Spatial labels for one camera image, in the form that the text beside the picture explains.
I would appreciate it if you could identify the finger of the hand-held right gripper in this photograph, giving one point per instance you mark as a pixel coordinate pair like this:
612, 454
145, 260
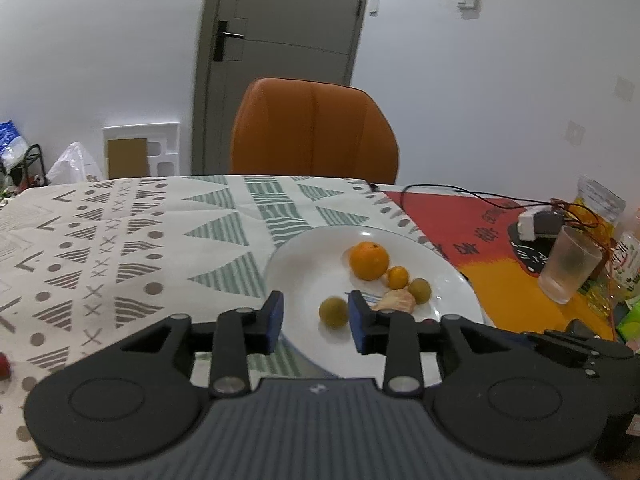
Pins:
575, 352
582, 329

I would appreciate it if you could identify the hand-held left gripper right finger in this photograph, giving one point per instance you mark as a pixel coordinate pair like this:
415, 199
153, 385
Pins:
356, 321

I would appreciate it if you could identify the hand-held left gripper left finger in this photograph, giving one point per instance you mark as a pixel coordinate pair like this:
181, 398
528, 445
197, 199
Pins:
274, 320

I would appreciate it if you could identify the green round fruit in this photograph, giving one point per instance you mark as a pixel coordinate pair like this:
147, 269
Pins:
332, 311
419, 290

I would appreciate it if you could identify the small peeled pomelo segment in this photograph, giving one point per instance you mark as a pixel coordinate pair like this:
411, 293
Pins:
397, 302

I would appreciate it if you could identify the white plate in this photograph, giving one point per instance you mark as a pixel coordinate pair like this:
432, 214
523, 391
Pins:
310, 280

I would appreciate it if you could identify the small orange kumquat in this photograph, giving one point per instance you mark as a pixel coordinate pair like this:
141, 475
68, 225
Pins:
398, 276

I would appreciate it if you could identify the orange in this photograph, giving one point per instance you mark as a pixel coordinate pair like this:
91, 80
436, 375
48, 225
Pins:
369, 260

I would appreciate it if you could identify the green packet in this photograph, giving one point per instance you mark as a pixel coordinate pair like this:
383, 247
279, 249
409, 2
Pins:
630, 321

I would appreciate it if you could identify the frosted plastic cup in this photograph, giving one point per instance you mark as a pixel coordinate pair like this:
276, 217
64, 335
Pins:
567, 270

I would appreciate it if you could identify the plastic drink bottle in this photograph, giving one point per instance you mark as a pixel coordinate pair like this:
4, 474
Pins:
626, 260

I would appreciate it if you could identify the white power adapter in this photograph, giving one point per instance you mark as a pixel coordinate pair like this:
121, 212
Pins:
540, 222

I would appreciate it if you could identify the yellow snack bag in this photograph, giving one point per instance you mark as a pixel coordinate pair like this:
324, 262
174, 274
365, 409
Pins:
597, 200

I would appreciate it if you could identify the red orange printed cloth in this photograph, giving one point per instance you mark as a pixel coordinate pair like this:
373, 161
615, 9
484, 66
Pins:
475, 240

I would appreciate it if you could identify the patterned white tablecloth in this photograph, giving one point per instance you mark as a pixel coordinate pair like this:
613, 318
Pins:
125, 240

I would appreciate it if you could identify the orange chair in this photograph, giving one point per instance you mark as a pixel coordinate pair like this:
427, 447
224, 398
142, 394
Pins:
312, 130

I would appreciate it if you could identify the white foam packaging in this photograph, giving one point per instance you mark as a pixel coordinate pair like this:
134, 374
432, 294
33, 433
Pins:
141, 152

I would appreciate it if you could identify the clear plastic bag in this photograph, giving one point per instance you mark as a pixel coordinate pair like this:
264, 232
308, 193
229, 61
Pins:
74, 165

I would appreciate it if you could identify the grey door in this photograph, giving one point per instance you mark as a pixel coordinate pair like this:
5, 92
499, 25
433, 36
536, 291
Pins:
280, 60

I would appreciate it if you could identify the dark red plum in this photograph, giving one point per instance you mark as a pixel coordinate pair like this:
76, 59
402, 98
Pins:
3, 364

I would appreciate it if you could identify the black metal rack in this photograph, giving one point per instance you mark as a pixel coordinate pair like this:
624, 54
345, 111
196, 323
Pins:
31, 165

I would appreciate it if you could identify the blue white bag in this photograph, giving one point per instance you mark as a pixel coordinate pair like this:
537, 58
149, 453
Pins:
10, 145

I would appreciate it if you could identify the white wall socket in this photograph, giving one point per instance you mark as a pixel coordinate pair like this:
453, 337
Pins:
575, 132

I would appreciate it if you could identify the small white wall switch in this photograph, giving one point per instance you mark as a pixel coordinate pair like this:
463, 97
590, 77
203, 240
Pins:
373, 7

